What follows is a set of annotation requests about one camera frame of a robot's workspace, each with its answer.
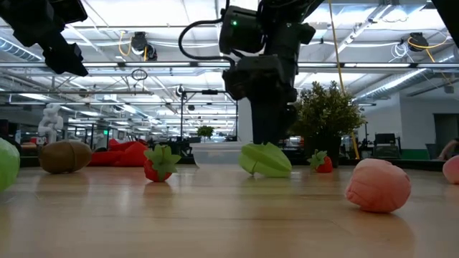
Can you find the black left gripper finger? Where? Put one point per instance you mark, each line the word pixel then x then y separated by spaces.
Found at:
pixel 62 61
pixel 77 50

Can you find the black metal frame rig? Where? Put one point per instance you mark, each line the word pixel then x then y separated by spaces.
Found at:
pixel 182 114

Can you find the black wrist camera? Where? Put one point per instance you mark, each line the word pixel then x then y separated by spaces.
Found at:
pixel 242 32
pixel 68 10

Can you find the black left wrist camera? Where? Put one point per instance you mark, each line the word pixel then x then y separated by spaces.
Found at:
pixel 68 10

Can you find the red cloth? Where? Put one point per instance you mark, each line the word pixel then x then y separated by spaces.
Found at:
pixel 125 156

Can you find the long ceiling light bar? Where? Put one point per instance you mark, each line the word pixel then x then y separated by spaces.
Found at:
pixel 161 65

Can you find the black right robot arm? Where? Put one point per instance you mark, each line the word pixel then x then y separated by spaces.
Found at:
pixel 287 36

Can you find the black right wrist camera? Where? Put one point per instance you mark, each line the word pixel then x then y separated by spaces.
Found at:
pixel 242 32

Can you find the large green bushy plant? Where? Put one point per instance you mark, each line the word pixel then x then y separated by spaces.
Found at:
pixel 326 111

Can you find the silver ventilation duct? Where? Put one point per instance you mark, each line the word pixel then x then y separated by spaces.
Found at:
pixel 394 84

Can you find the white building column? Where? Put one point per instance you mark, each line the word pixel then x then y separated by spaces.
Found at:
pixel 245 122

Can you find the green plush starfruit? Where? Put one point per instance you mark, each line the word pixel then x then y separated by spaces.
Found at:
pixel 265 161

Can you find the red strawberry with green leaves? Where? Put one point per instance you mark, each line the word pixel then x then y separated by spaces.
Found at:
pixel 154 173
pixel 325 166

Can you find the green round plush fruit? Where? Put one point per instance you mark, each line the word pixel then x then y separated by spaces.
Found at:
pixel 7 165

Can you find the black equipment cart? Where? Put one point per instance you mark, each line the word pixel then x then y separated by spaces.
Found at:
pixel 386 145

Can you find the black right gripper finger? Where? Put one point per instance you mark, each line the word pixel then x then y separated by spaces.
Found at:
pixel 269 122
pixel 292 116

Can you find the person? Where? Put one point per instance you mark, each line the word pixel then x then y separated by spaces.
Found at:
pixel 448 148

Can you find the black plant pot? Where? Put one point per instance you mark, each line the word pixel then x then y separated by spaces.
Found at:
pixel 333 150

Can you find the green panel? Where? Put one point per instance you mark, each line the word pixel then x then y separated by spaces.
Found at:
pixel 415 155

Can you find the black table frame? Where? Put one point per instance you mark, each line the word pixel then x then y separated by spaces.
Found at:
pixel 394 164

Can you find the brown plush kiwi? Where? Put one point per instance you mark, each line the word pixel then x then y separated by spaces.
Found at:
pixel 64 157

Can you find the clear plastic tupperware container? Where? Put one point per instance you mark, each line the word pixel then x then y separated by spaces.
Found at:
pixel 215 156

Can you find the pink plush peach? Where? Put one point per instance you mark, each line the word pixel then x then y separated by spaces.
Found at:
pixel 378 186
pixel 452 170

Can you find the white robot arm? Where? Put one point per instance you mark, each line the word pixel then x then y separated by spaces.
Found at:
pixel 50 123

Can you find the small green plant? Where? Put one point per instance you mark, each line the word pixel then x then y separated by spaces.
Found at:
pixel 205 131

